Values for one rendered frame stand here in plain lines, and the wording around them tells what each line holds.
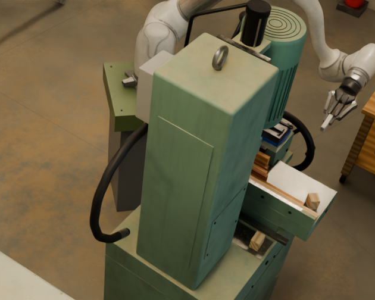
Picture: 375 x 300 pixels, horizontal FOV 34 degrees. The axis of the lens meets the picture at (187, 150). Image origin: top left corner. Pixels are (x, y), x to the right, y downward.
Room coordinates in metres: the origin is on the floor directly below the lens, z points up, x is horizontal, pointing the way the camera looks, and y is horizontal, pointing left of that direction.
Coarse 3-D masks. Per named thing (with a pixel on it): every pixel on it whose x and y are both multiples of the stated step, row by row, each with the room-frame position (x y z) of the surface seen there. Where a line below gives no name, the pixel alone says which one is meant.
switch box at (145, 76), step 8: (160, 56) 1.23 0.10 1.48; (168, 56) 1.23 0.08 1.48; (144, 64) 1.19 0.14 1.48; (152, 64) 1.19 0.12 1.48; (160, 64) 1.20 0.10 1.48; (144, 72) 1.16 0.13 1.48; (152, 72) 1.16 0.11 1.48; (144, 80) 1.16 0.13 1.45; (144, 88) 1.16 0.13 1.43; (144, 96) 1.16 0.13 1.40; (136, 104) 1.17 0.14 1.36; (144, 104) 1.16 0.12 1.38; (136, 112) 1.17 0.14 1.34; (144, 112) 1.16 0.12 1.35; (144, 120) 1.16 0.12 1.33
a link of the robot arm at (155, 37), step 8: (152, 24) 2.12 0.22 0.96; (160, 24) 2.12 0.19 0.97; (144, 32) 2.07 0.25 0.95; (152, 32) 2.07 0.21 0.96; (160, 32) 2.08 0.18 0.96; (168, 32) 2.10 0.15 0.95; (136, 40) 2.08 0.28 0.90; (144, 40) 2.04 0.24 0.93; (152, 40) 2.04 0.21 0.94; (160, 40) 2.05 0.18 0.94; (168, 40) 2.07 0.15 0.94; (136, 48) 2.06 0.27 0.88; (144, 48) 2.03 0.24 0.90; (152, 48) 2.03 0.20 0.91; (160, 48) 2.03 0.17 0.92; (168, 48) 2.05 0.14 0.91; (136, 56) 2.05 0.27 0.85; (144, 56) 2.02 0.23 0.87; (152, 56) 2.02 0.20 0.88; (136, 64) 2.04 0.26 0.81; (136, 72) 2.04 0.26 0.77
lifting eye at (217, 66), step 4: (220, 48) 1.16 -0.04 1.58; (224, 48) 1.16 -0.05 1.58; (228, 48) 1.18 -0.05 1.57; (216, 52) 1.15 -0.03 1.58; (220, 52) 1.15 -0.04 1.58; (224, 52) 1.18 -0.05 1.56; (228, 52) 1.18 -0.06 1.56; (216, 56) 1.14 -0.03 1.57; (224, 56) 1.18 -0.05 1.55; (212, 60) 1.14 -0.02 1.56; (216, 60) 1.14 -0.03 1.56; (220, 60) 1.17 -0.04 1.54; (224, 60) 1.17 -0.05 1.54; (212, 64) 1.14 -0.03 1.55; (216, 64) 1.14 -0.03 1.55; (220, 64) 1.16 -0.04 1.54; (216, 68) 1.14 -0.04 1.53; (220, 68) 1.16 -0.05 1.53
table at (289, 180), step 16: (288, 160) 1.57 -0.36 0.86; (272, 176) 1.44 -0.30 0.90; (288, 176) 1.46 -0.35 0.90; (304, 176) 1.47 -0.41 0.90; (288, 192) 1.38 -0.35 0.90; (304, 192) 1.40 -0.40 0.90; (320, 192) 1.41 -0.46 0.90; (336, 192) 1.42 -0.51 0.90; (256, 208) 1.33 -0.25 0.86; (320, 208) 1.34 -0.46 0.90; (288, 224) 1.27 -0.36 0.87; (304, 240) 1.24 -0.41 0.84
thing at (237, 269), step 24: (120, 240) 1.16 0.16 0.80; (240, 240) 1.23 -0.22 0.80; (264, 240) 1.25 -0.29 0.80; (144, 264) 1.09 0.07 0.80; (216, 264) 1.13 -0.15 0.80; (240, 264) 1.14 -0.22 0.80; (264, 264) 1.20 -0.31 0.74; (168, 288) 1.04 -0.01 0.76; (216, 288) 1.04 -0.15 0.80; (240, 288) 1.06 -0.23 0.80
